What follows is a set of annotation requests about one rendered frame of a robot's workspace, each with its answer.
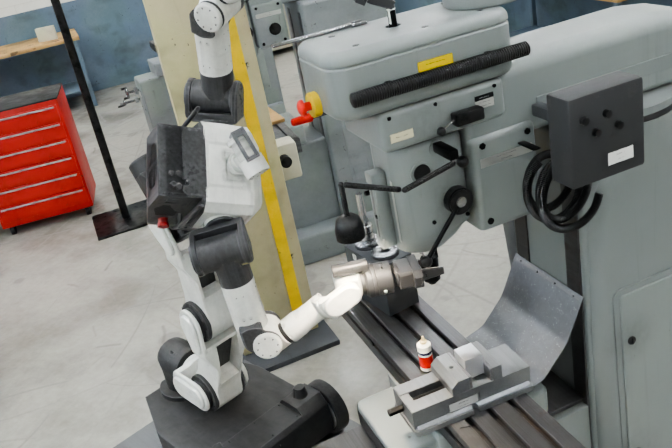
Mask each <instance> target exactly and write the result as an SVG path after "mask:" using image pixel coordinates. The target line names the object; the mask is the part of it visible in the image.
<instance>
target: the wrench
mask: <svg viewBox="0 0 672 448"><path fill-rule="evenodd" d="M365 24H367V21H362V19H359V20H355V21H352V22H349V23H346V24H344V25H341V26H337V27H333V28H329V29H326V30H322V31H319V32H315V33H311V34H308V35H304V36H300V37H297V38H293V39H289V40H286V41H282V42H279V43H275V44H271V47H272V48H277V47H281V46H284V45H288V44H291V43H295V42H299V41H302V40H306V39H310V38H313V37H317V36H321V35H324V34H328V33H331V32H335V31H339V30H342V29H346V28H350V27H352V28H353V27H357V26H361V25H365Z"/></svg>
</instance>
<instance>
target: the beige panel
mask: <svg viewBox="0 0 672 448"><path fill-rule="evenodd" d="M143 4H144V7H145V11H146V14H147V18H148V22H149V25H150V29H151V32H152V36H153V39H154V43H155V46H156V50H157V53H158V57H159V60H160V64H161V67H162V71H163V75H164V78H165V82H166V85H167V89H168V92H169V96H170V99H171V103H172V106H173V110H174V113H175V117H176V120H177V124H178V126H182V124H183V123H184V122H185V121H186V119H187V118H186V116H185V105H184V87H185V84H186V82H187V80H188V78H190V77H191V78H196V79H200V72H199V65H198V57H197V50H196V42H195V35H194V34H193V33H192V32H191V27H190V19H189V13H190V12H191V11H192V10H193V9H194V8H195V7H196V6H197V5H198V4H199V0H143ZM229 34H230V44H231V54H232V64H233V74H234V81H235V80H238V81H241V82H242V84H243V87H244V117H243V118H242V119H241V120H240V121H239V122H238V123H237V124H235V125H234V124H233V126H241V127H242V126H243V127H247V128H248V129H249V131H250V132H251V134H252V135H253V137H254V139H255V141H256V143H257V145H258V147H259V152H261V153H262V155H263V156H264V158H265V160H266V162H267V163H268V165H269V167H270V168H269V169H268V170H267V171H266V172H265V173H263V174H261V189H262V205H261V208H260V209H259V210H258V211H257V213H256V214H255V215H254V216H253V217H252V218H251V219H250V220H249V221H248V222H247V223H246V224H245V227H246V229H247V232H248V235H249V238H250V241H251V245H252V251H253V256H254V260H253V262H251V263H243V264H242V265H245V264H250V266H251V270H252V273H253V276H254V279H255V282H256V286H257V289H258V292H259V295H260V297H261V301H262V304H263V307H264V310H265V311H266V310H268V311H273V312H275V313H276V314H277V315H278V316H279V317H280V321H281V320H282V319H283V318H284V317H286V316H287V315H288V314H289V313H291V312H292V311H294V310H296V309H298V308H299V307H301V306H302V305H303V304H305V303H306V302H307V301H308V300H310V299H311V298H312V296H311V292H310V287H309V283H308V279H307V274H306V270H305V266H304V261H303V257H302V252H301V248H300V244H299V239H298V235H297V231H296V226H295V222H294V218H293V213H292V209H291V205H290V200H289V196H288V192H287V187H286V183H285V179H284V174H283V170H282V166H281V161H280V157H279V153H278V148H277V144H276V140H275V135H274V131H273V127H272V122H271V118H270V114H269V109H268V105H267V101H266V96H265V92H264V87H263V83H262V79H261V74H260V70H259V66H258V61H257V57H256V53H255V48H254V44H253V40H252V35H251V31H250V27H249V22H248V18H247V14H246V9H245V5H244V7H243V8H242V9H241V10H240V11H239V12H238V13H237V14H236V15H235V16H234V17H232V18H231V20H230V22H229ZM339 344H340V340H339V338H338V337H337V336H336V335H335V333H334V332H333V331H332V329H331V328H330V327H329V326H328V324H327V323H326V322H325V321H324V319H323V320H322V321H321V322H319V323H318V324H317V325H315V326H314V327H313V328H312V329H311V330H310V331H309V332H308V333H307V334H306V335H304V336H303V337H302V338H301V339H299V340H298V341H294V342H293V343H291V344H290V345H289V346H287V347H286V348H285V349H284V350H282V351H281V352H280V353H279V355H277V356H276V357H274V358H271V359H264V358H261V357H259V356H257V355H256V354H254V353H252V352H250V351H248V350H247V349H246V348H244V351H243V360H244V359H245V360H246V361H248V362H250V363H252V364H254V365H257V366H259V367H262V368H263V369H265V370H267V371H269V372H271V371H274V370H276V369H279V368H281V367H284V366H286V365H289V364H291V363H294V362H296V361H299V360H301V359H304V358H306V357H309V356H311V355H314V354H316V353H319V352H321V351H324V350H326V349H329V348H331V347H334V346H336V345H339ZM243 360H242V361H243Z"/></svg>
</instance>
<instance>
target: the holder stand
mask: <svg viewBox="0 0 672 448"><path fill-rule="evenodd" d="M373 234H374V233H373ZM374 239H375V240H374V242H372V243H370V244H362V243H361V241H359V242H357V243H353V244H347V245H345V246H344V247H345V252H346V257H347V262H350V261H354V260H359V259H363V258H366V261H367V265H368V264H372V263H377V262H382V261H386V260H387V261H388V263H389V265H391V266H392V264H393V260H398V259H402V258H406V255H411V252H405V251H402V250H400V249H399V248H398V247H396V246H392V247H389V248H387V249H383V248H382V247H380V246H379V245H378V243H377V238H376V234H374ZM362 298H363V299H364V300H366V301H367V302H369V303H370V304H372V305H373V306H375V307H376V308H378V309H380V310H381V311H383V312H384V313H386V314H387V315H389V316H393V315H395V314H397V313H399V312H400V311H402V310H404V309H406V308H408V307H410V306H412V305H414V304H415V303H417V302H419V297H418V291H417V289H416V288H415V287H411V288H406V289H402V290H401V289H400V287H397V286H395V292H394V293H389V294H386V295H380V296H376V297H371V298H370V297H369V296H367V294H365V295H363V296H362Z"/></svg>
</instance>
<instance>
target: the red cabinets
mask: <svg viewBox="0 0 672 448"><path fill-rule="evenodd" d="M95 188H96V183H95V180H94V177H93V174H92V171H91V169H90V166H89V163H88V160H87V157H86V154H85V151H84V148H83V145H82V142H81V139H80V136H79V133H78V130H77V127H76V124H75V122H74V119H73V116H72V113H71V110H70V107H69V104H68V101H67V98H66V95H65V92H64V89H63V86H62V83H58V84H53V85H49V86H45V87H41V88H37V89H32V90H28V91H24V92H20V93H15V94H11V95H7V96H3V97H0V223H1V226H2V228H3V229H7V228H10V231H11V233H12V235H13V234H17V228H16V226H19V225H22V224H26V223H30V222H34V221H38V220H41V219H45V218H49V217H53V216H57V215H60V214H64V213H68V212H72V211H76V210H79V209H83V208H85V210H86V213H87V215H89V214H92V212H91V208H90V207H91V206H94V197H95Z"/></svg>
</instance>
